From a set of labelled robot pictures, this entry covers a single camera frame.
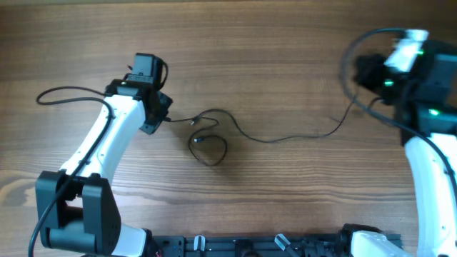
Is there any black cable bundle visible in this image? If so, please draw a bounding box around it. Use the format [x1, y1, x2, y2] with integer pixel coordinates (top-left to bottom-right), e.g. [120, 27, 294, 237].
[187, 124, 229, 167]

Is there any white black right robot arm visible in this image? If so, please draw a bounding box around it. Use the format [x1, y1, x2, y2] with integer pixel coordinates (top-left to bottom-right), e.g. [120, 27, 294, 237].
[353, 40, 456, 256]

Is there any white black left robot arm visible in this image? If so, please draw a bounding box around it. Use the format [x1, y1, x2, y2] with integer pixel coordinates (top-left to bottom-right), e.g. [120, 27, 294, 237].
[28, 53, 173, 256]

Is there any black right camera cable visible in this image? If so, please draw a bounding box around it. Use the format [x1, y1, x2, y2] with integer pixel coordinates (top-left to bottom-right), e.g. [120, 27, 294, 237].
[338, 27, 457, 201]

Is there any black camera cable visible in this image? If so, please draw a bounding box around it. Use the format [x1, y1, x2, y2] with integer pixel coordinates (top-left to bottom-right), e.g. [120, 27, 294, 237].
[27, 86, 116, 257]
[338, 27, 457, 201]

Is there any black left camera cable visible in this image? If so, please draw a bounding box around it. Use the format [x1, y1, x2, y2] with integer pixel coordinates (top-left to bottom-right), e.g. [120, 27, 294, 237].
[27, 86, 116, 257]

